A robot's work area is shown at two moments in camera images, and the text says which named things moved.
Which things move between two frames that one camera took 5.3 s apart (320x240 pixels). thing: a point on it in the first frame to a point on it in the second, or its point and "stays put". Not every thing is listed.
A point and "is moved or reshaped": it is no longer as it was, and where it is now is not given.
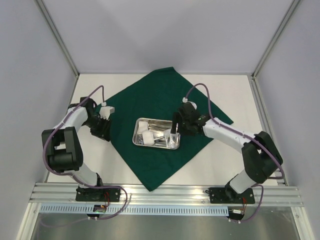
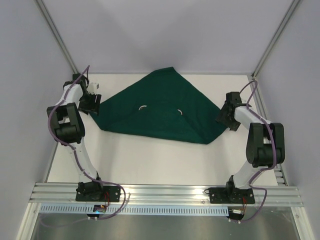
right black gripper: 182,122 to 225,117
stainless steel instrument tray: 155,133 to 143,106
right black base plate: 230,195 stays put
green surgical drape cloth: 158,96 is moved or reshaped
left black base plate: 97,194 stays put
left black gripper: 104,132 to 94,107
